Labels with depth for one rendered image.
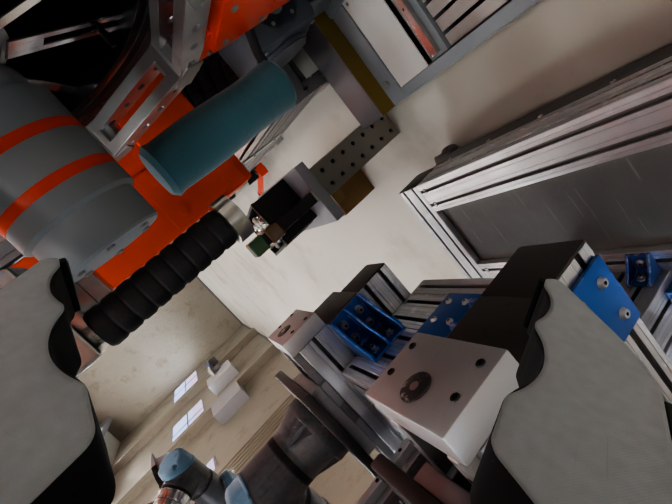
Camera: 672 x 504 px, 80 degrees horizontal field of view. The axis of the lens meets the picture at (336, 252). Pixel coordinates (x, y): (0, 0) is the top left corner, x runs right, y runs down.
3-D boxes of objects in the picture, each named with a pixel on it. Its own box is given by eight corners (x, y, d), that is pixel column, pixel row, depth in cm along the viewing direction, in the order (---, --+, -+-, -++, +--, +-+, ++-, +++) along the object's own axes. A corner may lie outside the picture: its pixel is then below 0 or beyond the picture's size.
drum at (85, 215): (4, 32, 39) (-151, 114, 34) (165, 204, 44) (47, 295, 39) (45, 92, 52) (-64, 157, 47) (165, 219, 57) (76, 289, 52)
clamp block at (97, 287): (89, 269, 59) (57, 294, 57) (135, 313, 61) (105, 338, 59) (95, 269, 64) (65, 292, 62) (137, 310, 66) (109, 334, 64)
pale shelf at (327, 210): (302, 160, 99) (293, 168, 98) (345, 213, 103) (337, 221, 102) (263, 192, 138) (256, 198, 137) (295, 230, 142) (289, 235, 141)
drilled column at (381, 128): (381, 107, 131) (289, 187, 118) (399, 132, 133) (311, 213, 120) (367, 118, 140) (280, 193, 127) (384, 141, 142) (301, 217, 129)
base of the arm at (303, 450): (359, 461, 78) (324, 506, 75) (332, 435, 92) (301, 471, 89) (308, 409, 76) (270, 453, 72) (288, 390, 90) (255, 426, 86)
